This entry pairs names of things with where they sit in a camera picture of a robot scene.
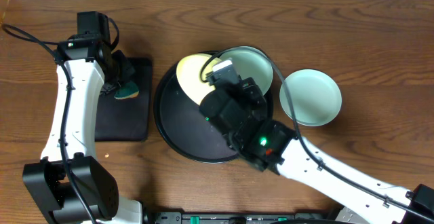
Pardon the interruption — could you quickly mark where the green yellow sponge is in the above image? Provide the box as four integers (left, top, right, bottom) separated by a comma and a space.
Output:
114, 81, 140, 100

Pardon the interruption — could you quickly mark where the yellow plate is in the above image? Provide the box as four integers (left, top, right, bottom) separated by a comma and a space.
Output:
176, 53, 215, 105

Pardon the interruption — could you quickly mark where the green plate with red smear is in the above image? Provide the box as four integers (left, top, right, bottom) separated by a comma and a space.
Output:
285, 69, 342, 127

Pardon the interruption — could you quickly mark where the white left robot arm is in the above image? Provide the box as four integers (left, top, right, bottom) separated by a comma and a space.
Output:
22, 34, 144, 223

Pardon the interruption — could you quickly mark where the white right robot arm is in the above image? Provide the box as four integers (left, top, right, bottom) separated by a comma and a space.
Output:
199, 78, 433, 223

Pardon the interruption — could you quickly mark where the black rectangular mat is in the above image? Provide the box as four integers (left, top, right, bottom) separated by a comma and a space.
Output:
95, 58, 153, 142

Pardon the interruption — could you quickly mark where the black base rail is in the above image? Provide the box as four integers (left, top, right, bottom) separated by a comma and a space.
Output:
153, 212, 337, 224

